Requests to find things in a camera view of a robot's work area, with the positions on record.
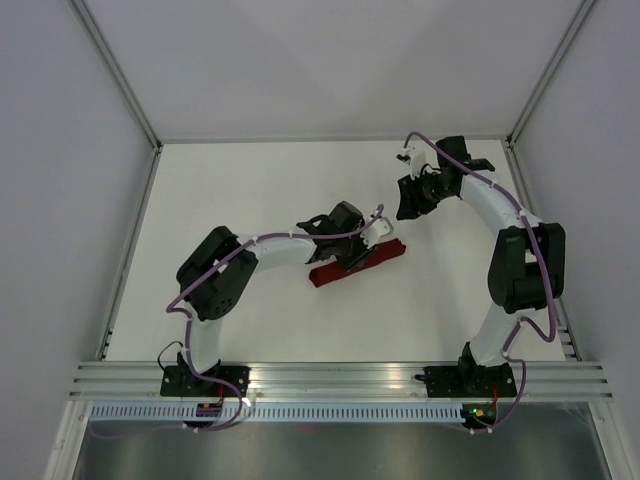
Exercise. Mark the aluminium side rail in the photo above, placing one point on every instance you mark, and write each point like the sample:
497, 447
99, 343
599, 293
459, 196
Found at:
115, 295
525, 195

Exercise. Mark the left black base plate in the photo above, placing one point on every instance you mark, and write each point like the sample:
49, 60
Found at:
178, 381

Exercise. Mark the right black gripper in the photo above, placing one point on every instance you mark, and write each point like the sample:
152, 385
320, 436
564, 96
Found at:
411, 203

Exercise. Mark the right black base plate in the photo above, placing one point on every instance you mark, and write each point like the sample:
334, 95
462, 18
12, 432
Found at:
481, 382

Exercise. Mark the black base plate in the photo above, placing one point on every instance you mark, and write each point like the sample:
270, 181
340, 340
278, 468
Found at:
481, 382
178, 381

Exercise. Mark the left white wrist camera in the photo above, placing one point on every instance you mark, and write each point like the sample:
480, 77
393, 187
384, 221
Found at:
376, 231

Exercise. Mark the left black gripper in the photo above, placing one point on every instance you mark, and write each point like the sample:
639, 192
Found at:
347, 264

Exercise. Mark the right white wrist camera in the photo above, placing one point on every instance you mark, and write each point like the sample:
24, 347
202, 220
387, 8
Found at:
414, 158

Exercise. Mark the left aluminium frame post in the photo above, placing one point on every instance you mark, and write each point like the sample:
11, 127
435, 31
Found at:
98, 40

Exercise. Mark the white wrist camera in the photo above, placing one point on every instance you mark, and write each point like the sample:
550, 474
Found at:
414, 158
376, 231

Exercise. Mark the aluminium frame post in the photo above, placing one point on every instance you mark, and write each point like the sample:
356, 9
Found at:
552, 66
98, 40

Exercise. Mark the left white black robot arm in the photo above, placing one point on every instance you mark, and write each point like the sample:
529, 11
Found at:
215, 276

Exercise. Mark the white slotted cable duct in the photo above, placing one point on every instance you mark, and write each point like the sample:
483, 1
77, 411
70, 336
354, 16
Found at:
280, 412

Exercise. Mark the front aluminium rail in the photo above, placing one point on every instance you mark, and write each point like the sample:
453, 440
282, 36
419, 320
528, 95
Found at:
546, 382

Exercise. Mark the right aluminium side rail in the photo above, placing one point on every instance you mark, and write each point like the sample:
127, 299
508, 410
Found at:
525, 195

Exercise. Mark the dark red cloth napkin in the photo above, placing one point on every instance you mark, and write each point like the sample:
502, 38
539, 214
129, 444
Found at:
333, 272

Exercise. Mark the right aluminium frame post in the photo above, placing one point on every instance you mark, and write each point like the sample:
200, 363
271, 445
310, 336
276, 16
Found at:
552, 66

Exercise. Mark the left aluminium side rail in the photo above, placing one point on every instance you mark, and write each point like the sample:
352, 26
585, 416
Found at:
115, 295

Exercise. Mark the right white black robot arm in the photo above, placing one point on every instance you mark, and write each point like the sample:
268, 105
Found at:
526, 272

